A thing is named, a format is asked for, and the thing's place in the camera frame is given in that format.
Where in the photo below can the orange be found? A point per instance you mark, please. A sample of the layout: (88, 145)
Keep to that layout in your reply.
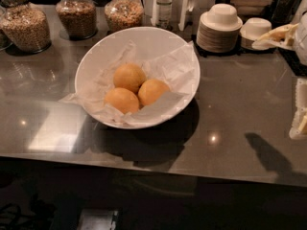
(151, 90)
(129, 76)
(122, 99)

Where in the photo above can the white stand behind bottle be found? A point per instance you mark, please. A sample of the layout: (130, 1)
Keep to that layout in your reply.
(183, 11)

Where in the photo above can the partial glass jar far left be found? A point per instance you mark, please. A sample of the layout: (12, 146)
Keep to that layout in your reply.
(4, 40)

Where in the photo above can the grey box below counter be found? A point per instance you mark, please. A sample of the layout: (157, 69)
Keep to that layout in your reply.
(92, 219)

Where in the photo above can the large stack paper bowls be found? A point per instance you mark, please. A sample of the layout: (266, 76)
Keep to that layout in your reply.
(218, 29)

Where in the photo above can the small stack paper bowls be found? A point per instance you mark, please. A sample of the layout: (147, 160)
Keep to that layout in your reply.
(252, 30)

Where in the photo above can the glass cereal jar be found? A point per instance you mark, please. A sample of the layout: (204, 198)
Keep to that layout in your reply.
(78, 17)
(123, 14)
(26, 27)

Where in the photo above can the white bowl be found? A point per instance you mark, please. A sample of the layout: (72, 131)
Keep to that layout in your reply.
(147, 45)

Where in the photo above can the left glass cereal jar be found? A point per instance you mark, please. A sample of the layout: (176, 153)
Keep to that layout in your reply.
(26, 27)

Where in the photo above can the clear glass bottle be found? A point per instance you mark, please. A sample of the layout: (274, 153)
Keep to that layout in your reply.
(163, 13)

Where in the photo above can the right glass cereal jar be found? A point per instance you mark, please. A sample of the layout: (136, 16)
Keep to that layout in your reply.
(123, 14)

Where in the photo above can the middle glass cereal jar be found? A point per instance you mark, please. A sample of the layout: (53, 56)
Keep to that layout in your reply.
(78, 17)

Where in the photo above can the white crumpled paper liner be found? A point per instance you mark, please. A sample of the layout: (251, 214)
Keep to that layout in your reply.
(172, 71)

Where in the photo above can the black rubber mat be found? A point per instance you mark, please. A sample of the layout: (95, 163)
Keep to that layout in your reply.
(292, 59)

